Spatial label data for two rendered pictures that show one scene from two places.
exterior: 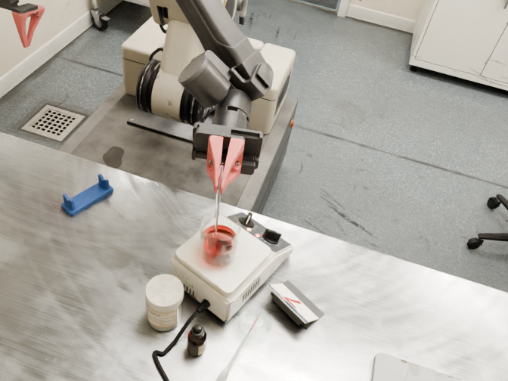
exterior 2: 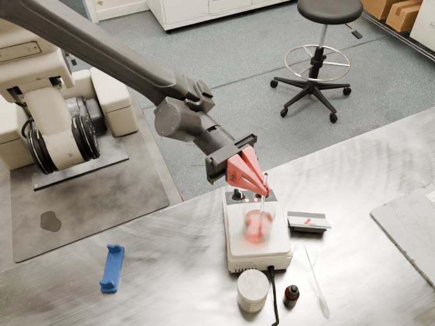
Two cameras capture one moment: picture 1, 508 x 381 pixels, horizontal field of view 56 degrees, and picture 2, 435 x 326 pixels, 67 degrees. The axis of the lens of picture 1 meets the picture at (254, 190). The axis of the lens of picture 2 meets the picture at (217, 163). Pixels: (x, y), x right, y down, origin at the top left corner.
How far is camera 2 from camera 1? 0.36 m
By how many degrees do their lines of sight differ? 22
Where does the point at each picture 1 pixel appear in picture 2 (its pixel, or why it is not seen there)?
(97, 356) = not seen: outside the picture
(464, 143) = (232, 59)
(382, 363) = (379, 215)
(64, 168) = (69, 262)
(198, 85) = (183, 129)
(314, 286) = (303, 202)
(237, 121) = (226, 135)
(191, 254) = (243, 246)
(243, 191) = (159, 176)
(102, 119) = (11, 201)
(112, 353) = not seen: outside the picture
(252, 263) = (280, 219)
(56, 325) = not seen: outside the picture
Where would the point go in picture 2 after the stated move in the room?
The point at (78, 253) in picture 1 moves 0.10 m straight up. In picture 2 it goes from (152, 312) to (142, 295)
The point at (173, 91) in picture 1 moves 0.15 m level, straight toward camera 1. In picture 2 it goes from (66, 144) to (91, 166)
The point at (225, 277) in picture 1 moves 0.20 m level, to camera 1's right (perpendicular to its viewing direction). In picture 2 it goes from (277, 242) to (347, 195)
